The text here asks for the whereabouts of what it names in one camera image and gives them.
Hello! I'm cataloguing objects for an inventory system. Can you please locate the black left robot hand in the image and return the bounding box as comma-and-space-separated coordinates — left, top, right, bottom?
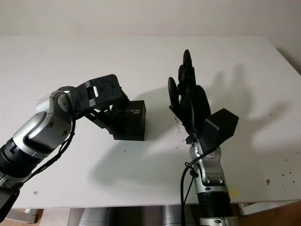
84, 86, 129, 137

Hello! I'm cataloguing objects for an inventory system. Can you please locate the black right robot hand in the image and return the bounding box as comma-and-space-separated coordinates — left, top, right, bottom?
167, 49, 212, 140

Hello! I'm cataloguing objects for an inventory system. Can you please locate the black printed RealSense box lid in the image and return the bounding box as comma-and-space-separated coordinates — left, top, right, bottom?
110, 100, 147, 137

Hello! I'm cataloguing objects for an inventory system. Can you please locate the black box base with foam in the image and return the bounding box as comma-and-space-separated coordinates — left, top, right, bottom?
112, 131, 145, 142

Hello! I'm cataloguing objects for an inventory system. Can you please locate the grey table base bar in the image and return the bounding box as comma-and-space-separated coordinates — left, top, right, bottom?
10, 207, 39, 224

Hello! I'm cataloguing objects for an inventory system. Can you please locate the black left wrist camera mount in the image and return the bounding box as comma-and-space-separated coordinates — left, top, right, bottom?
70, 74, 123, 114

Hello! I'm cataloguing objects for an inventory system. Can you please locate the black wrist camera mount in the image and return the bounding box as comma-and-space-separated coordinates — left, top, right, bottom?
70, 74, 123, 114
201, 108, 240, 154

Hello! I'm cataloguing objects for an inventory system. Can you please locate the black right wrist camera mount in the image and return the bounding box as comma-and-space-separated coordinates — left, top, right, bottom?
201, 108, 240, 154

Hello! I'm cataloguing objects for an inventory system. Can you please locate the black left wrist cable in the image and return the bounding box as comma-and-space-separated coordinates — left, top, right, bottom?
29, 113, 76, 181

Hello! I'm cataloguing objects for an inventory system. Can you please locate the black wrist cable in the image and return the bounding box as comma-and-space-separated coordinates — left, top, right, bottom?
29, 113, 76, 181
180, 93, 221, 226

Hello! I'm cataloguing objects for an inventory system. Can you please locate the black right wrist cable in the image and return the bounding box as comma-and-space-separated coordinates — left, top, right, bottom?
180, 93, 221, 226

